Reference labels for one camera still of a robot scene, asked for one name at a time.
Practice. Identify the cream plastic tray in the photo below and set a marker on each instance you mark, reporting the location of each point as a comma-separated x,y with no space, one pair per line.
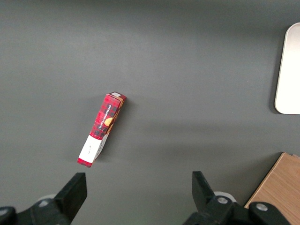
289,75

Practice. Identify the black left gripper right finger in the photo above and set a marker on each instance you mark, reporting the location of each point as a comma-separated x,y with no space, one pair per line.
204,199

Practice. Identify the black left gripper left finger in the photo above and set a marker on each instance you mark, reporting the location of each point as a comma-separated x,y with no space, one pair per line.
70,197

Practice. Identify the red plaid cookie box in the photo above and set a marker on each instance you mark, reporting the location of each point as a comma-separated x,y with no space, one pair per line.
103,122

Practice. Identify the wooden drawer cabinet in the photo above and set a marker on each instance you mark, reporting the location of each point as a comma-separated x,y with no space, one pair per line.
279,187

